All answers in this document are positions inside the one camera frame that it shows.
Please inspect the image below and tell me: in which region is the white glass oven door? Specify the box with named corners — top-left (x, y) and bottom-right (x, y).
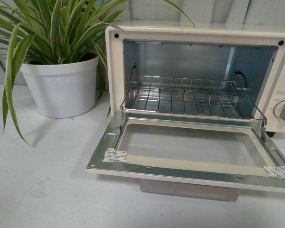
top-left (86, 112), bottom-right (285, 201)

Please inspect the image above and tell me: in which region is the white Toshiba toaster oven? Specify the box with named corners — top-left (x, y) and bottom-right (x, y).
top-left (105, 21), bottom-right (285, 133)

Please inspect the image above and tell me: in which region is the white plastic flower pot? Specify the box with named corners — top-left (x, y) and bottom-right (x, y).
top-left (20, 54), bottom-right (99, 118)

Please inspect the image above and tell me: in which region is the beige lower timer knob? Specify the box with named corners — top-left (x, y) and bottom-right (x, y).
top-left (273, 100), bottom-right (285, 122)

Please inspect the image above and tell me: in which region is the green striped spider plant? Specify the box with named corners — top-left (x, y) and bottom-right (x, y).
top-left (0, 0), bottom-right (196, 146)

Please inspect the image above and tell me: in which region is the metal wire oven rack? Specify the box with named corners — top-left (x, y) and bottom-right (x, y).
top-left (120, 75), bottom-right (267, 125)

